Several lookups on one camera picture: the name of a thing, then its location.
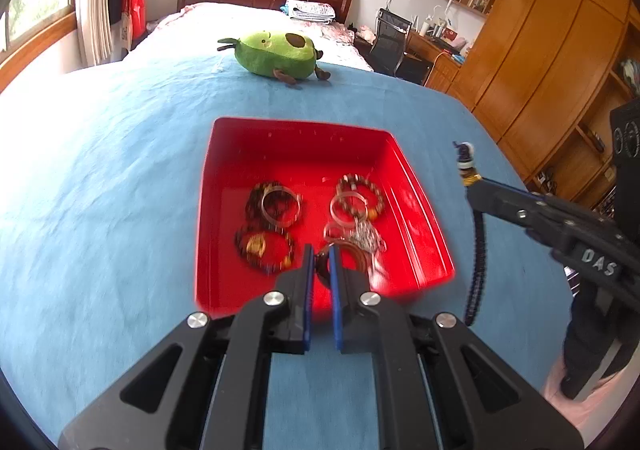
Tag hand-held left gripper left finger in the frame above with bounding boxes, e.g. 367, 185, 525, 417
57, 244, 316, 450

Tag folded clothes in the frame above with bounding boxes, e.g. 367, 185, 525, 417
279, 0, 336, 24

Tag dark bead bracelet gold charm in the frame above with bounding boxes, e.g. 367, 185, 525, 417
234, 225, 297, 274

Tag black beaded necklace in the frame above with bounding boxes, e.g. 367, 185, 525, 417
452, 140, 489, 329

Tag black office chair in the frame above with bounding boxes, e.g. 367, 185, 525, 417
372, 8, 434, 84

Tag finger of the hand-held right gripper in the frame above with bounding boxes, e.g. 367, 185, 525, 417
475, 177, 618, 231
466, 186, 576, 247

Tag wooden bead bracelet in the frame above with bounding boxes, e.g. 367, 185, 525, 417
335, 173, 386, 221

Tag wooden framed window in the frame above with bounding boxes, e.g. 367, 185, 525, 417
0, 0, 85, 93

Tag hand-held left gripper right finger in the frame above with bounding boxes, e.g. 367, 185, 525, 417
328, 246, 583, 450

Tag person's pink clothing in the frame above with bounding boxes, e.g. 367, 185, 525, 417
542, 360, 627, 433

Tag wooden desk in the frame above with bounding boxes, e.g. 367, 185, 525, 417
404, 29, 473, 93

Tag silver chain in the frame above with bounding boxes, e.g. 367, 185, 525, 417
349, 221, 389, 277

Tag wooden wardrobe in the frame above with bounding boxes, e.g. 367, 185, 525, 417
431, 0, 640, 213

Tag red plastic tray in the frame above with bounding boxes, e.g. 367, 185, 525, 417
194, 117, 457, 318

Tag silver bangle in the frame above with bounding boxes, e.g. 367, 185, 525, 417
260, 185, 304, 227
329, 193, 372, 227
323, 224, 362, 245

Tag red hanging bag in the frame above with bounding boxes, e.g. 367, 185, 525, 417
121, 0, 149, 52

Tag green avocado plush toy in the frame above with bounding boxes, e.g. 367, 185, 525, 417
216, 29, 332, 89

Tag blue blanket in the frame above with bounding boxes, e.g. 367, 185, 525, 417
0, 52, 576, 450

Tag brown bangle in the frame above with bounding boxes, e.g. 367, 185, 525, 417
314, 242, 377, 282

